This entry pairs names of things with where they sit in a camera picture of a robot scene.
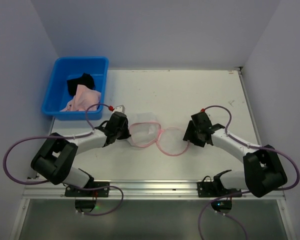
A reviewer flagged black bra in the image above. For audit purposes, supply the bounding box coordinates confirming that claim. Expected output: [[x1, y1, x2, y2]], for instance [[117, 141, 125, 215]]
[[66, 73, 95, 97]]

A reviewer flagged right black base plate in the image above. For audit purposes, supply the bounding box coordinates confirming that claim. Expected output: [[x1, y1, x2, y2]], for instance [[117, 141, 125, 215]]
[[197, 181, 242, 198]]

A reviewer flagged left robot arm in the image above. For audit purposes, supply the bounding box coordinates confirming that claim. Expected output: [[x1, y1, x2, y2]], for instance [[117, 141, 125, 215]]
[[30, 111, 130, 189]]

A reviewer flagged blue plastic bin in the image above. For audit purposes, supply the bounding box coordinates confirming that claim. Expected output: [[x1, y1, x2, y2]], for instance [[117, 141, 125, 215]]
[[41, 56, 109, 121]]

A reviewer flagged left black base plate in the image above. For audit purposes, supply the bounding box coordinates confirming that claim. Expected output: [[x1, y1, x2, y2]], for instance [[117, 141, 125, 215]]
[[64, 181, 110, 198]]

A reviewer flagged aluminium mounting rail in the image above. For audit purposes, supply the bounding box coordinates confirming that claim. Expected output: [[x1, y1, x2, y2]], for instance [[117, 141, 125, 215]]
[[23, 178, 286, 201]]

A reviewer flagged white mesh laundry bag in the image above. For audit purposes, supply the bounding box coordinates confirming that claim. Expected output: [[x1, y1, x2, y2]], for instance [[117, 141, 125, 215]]
[[127, 112, 189, 157]]

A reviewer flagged pink bra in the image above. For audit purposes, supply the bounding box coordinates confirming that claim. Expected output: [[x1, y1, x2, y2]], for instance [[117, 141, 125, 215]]
[[61, 84, 101, 112]]

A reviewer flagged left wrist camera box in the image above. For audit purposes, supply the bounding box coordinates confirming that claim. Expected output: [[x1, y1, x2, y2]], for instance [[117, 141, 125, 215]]
[[113, 105, 126, 114]]

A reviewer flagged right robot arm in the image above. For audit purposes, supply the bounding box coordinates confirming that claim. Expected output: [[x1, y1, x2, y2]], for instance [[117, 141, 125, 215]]
[[183, 111, 288, 198]]

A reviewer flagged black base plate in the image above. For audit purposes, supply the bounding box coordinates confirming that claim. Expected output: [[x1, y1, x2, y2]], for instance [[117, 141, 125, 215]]
[[197, 181, 242, 198], [64, 181, 110, 198]]

